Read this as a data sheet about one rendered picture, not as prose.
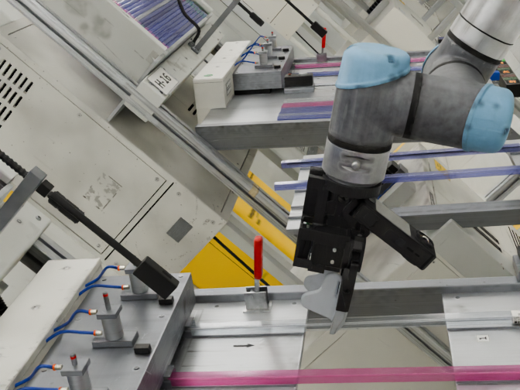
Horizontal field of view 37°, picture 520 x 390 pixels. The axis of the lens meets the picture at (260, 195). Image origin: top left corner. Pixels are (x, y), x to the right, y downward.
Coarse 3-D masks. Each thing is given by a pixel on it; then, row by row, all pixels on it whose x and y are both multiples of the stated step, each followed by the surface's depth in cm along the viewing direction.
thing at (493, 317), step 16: (272, 320) 100; (288, 320) 100; (304, 320) 99; (320, 320) 99; (352, 320) 98; (368, 320) 97; (384, 320) 97; (400, 320) 96; (416, 320) 96; (432, 320) 96; (448, 320) 95; (464, 320) 95; (480, 320) 95; (496, 320) 95; (512, 320) 94
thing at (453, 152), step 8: (512, 144) 136; (392, 152) 139; (400, 152) 139; (408, 152) 138; (416, 152) 138; (424, 152) 137; (432, 152) 137; (440, 152) 137; (448, 152) 137; (456, 152) 137; (464, 152) 136; (472, 152) 136; (480, 152) 136; (496, 152) 136; (288, 160) 143; (296, 160) 142; (304, 160) 141; (312, 160) 141; (320, 160) 141
